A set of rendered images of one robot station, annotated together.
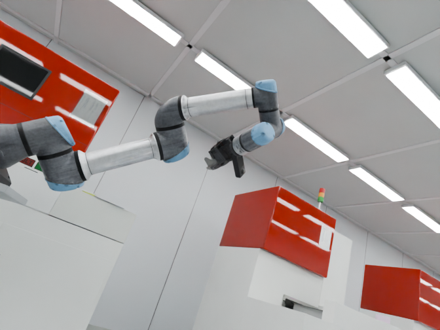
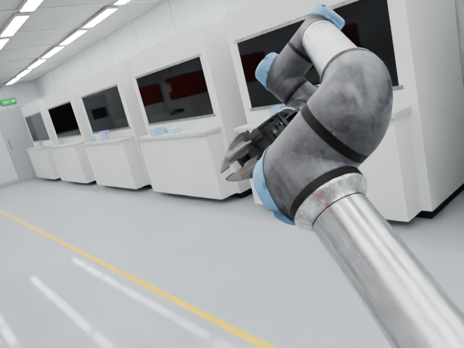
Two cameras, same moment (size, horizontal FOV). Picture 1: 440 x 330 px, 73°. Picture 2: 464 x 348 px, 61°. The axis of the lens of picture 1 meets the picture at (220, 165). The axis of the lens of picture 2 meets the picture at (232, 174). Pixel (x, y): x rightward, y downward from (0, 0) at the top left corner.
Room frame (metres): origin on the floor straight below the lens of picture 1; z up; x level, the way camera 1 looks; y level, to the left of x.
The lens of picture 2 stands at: (1.34, 0.74, 1.37)
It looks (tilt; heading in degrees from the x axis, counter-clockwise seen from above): 13 degrees down; 257
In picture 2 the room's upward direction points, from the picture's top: 14 degrees counter-clockwise
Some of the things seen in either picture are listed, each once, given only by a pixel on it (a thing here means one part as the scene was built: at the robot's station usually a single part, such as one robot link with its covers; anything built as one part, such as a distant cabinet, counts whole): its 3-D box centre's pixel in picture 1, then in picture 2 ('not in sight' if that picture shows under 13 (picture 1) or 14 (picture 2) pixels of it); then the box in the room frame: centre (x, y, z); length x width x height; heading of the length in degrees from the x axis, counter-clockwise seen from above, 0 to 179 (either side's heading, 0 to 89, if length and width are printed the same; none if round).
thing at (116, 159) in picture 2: not in sight; (125, 128); (1.29, -6.54, 1.00); 1.80 x 1.08 x 2.00; 115
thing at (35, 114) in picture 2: not in sight; (52, 139); (3.12, -10.54, 1.00); 1.80 x 1.08 x 2.00; 115
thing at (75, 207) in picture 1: (86, 218); not in sight; (1.70, 0.59, 0.89); 0.62 x 0.35 x 0.14; 25
